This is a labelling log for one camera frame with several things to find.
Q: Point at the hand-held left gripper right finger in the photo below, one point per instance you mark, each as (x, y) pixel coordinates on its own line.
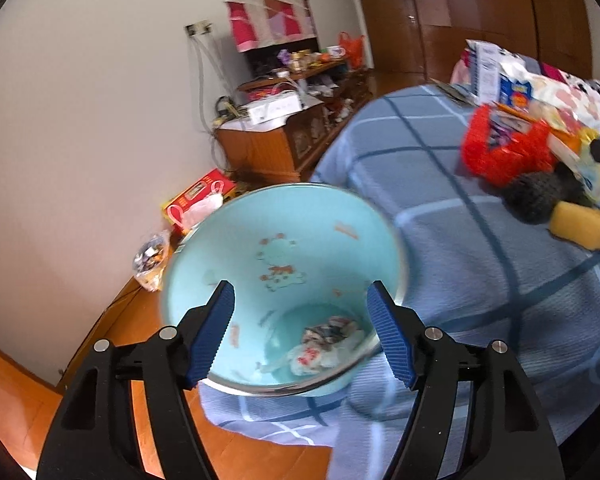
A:
(387, 330)

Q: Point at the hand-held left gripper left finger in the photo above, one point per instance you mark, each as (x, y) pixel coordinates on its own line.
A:
(212, 330)

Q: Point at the light blue trash bin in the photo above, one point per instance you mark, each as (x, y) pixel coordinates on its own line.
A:
(280, 230)

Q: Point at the red plastic bag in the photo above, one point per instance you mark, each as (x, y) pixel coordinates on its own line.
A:
(485, 160)

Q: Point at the clear plastic packet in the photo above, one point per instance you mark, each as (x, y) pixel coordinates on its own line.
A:
(587, 170)

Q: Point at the crumpled patterned wrapper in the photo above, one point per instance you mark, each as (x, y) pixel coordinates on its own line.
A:
(330, 330)

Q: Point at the pink floral bedding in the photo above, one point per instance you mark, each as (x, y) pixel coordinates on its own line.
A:
(580, 90)

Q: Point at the yellow sponge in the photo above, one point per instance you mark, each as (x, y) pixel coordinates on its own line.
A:
(582, 220)

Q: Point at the crumpled white plastic wrapper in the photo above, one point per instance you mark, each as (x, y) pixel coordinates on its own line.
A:
(307, 357)

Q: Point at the black fuzzy pompom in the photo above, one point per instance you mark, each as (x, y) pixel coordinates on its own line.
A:
(535, 195)

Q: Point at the yellow bucket with plastic liner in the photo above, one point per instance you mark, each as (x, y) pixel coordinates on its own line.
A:
(152, 260)

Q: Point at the blue yellow box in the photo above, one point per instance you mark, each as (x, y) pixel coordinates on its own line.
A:
(517, 92)

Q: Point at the white paper bag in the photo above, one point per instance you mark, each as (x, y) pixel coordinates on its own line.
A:
(202, 210)

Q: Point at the red gift box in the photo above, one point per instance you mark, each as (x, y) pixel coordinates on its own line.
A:
(200, 190)

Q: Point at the white carton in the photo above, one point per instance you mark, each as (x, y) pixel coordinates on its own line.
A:
(485, 70)

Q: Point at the blue plaid blanket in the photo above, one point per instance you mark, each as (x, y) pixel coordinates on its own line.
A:
(430, 170)

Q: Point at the wooden TV cabinet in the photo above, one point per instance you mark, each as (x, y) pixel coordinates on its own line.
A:
(260, 150)

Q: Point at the wooden wardrobe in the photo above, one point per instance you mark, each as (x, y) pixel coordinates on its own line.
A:
(480, 10)

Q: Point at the white flat box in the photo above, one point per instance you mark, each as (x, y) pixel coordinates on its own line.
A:
(275, 107)

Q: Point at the wooden door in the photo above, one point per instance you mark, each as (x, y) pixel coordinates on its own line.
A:
(385, 10)

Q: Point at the black television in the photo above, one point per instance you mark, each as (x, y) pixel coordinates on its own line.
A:
(265, 62)

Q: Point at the orange plastic bag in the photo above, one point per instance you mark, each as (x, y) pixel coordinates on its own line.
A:
(352, 50)

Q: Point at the gold jar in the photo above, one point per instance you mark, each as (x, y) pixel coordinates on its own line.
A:
(300, 60)

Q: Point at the purple artificial flowers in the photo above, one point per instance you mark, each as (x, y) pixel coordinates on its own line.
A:
(283, 55)

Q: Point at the white mug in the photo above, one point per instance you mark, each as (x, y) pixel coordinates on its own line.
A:
(335, 51)

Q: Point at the pink patchwork cloth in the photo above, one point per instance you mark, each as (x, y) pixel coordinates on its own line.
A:
(270, 20)

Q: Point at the wall socket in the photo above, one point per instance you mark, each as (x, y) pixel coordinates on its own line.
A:
(199, 27)

